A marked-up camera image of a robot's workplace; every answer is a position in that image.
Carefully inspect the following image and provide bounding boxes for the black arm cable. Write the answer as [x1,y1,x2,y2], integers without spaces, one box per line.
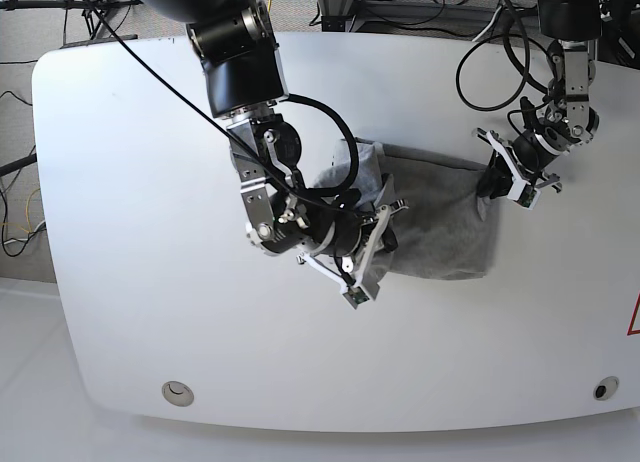
[74,0,361,218]
[455,0,556,133]

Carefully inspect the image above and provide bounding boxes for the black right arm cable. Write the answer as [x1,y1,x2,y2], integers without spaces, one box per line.
[74,0,361,218]

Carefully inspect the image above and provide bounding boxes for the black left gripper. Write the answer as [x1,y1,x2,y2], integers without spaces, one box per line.
[476,129,560,198]

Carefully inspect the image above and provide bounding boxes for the silver table grommet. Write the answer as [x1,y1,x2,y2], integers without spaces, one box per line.
[593,376,620,401]
[161,381,195,407]

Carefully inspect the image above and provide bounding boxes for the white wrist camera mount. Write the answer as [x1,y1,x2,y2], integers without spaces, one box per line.
[474,128,568,210]
[297,199,409,309]

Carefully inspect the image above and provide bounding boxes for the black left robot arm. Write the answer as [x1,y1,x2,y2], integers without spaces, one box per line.
[476,0,602,209]

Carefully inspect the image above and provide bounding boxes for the grey metal table base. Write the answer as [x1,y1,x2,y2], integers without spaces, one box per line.
[309,0,502,39]

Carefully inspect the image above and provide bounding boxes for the left silver table grommet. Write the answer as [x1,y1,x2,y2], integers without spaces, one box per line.
[161,381,195,407]

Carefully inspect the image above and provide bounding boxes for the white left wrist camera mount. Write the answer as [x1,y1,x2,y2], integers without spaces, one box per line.
[474,128,568,210]

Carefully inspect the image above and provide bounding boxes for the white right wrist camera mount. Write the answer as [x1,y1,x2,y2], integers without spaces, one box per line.
[297,199,409,309]

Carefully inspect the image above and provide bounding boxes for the black tripod stand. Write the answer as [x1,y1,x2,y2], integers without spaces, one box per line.
[1,0,143,47]

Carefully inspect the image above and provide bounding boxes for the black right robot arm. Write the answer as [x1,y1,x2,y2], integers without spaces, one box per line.
[141,0,398,262]

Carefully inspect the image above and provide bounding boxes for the grey T-shirt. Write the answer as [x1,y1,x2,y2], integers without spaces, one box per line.
[307,137,504,289]

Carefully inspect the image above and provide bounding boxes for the right silver table grommet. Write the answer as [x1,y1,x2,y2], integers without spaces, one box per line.
[593,376,620,401]

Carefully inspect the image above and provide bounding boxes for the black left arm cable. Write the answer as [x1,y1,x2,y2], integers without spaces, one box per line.
[455,0,556,133]

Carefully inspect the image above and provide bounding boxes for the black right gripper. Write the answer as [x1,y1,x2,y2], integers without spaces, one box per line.
[269,203,398,256]

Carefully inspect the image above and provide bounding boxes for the red tape rectangle marking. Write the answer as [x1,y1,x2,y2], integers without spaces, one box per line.
[627,296,640,336]

